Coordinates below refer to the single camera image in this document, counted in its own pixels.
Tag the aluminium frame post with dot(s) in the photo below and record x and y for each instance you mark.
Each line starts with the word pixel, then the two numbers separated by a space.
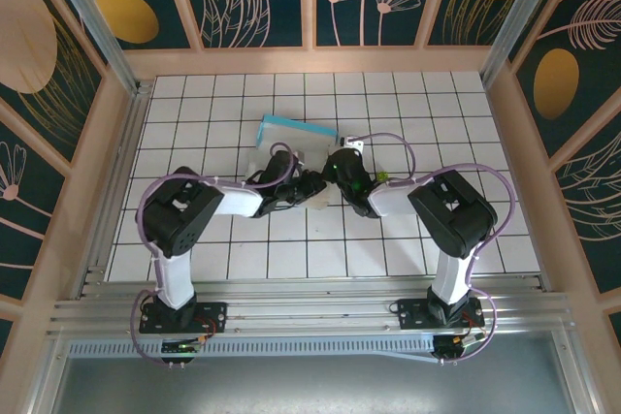
pixel 97 21
pixel 519 11

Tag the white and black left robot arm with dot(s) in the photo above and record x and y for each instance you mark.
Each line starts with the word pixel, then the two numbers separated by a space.
pixel 184 210

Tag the grey metal panel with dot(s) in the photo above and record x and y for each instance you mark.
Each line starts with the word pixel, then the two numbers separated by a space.
pixel 310 385

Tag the small green block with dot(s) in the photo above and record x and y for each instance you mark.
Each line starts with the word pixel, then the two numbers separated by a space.
pixel 382 175

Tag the long aluminium base rail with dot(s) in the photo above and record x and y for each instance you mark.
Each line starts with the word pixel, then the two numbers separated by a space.
pixel 310 312

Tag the aluminium side rail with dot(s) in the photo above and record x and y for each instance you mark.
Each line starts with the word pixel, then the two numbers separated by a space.
pixel 127 142

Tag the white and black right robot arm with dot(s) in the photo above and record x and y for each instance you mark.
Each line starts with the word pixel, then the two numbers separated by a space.
pixel 451 210

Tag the white and blue paper box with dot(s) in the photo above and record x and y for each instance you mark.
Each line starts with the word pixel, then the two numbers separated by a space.
pixel 296 135

